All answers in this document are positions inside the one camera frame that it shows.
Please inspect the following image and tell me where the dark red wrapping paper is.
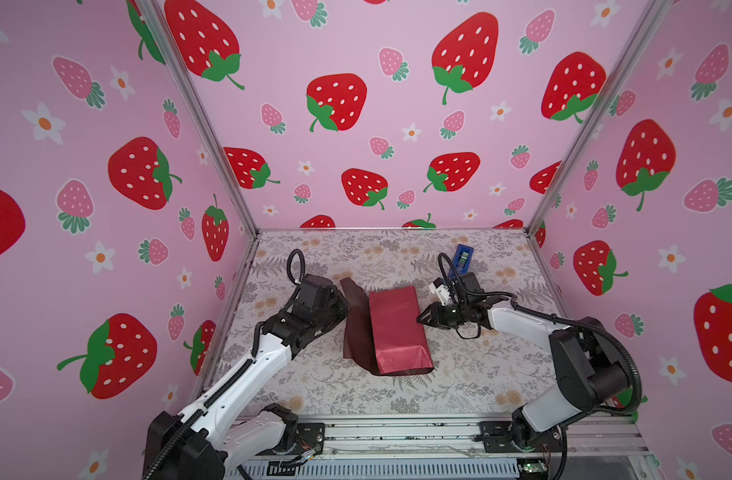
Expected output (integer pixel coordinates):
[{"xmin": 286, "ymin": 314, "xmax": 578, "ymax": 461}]
[{"xmin": 340, "ymin": 278, "xmax": 434, "ymax": 376}]

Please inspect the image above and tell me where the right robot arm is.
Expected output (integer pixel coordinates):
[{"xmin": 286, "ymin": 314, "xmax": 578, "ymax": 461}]
[{"xmin": 417, "ymin": 273, "xmax": 644, "ymax": 450}]

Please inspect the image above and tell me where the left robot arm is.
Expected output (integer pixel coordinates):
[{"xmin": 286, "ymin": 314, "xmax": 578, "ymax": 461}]
[{"xmin": 142, "ymin": 274, "xmax": 350, "ymax": 479}]

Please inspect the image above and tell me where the blue tape dispenser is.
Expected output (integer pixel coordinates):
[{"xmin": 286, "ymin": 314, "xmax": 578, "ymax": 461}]
[{"xmin": 454, "ymin": 244, "xmax": 474, "ymax": 273}]

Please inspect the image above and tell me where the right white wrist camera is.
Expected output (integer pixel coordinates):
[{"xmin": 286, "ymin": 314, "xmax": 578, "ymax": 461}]
[{"xmin": 428, "ymin": 279, "xmax": 453, "ymax": 306}]

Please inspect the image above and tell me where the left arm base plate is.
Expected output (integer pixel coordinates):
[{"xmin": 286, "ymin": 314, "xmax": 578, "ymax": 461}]
[{"xmin": 258, "ymin": 422, "xmax": 326, "ymax": 457}]

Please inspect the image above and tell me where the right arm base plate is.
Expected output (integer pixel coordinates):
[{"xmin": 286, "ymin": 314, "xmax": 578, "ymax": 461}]
[{"xmin": 475, "ymin": 421, "xmax": 563, "ymax": 454}]

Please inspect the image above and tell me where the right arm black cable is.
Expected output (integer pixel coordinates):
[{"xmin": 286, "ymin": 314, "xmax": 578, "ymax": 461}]
[{"xmin": 437, "ymin": 251, "xmax": 644, "ymax": 480}]

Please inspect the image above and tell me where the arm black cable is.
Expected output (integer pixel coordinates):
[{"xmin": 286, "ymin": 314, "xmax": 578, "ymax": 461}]
[
  {"xmin": 142, "ymin": 248, "xmax": 307, "ymax": 480},
  {"xmin": 437, "ymin": 251, "xmax": 644, "ymax": 480}
]

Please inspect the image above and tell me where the aluminium rail frame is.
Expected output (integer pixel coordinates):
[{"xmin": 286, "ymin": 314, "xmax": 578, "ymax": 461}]
[{"xmin": 222, "ymin": 415, "xmax": 665, "ymax": 479}]

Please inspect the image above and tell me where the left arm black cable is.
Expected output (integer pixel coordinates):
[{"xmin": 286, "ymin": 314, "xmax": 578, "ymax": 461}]
[{"xmin": 142, "ymin": 248, "xmax": 307, "ymax": 480}]

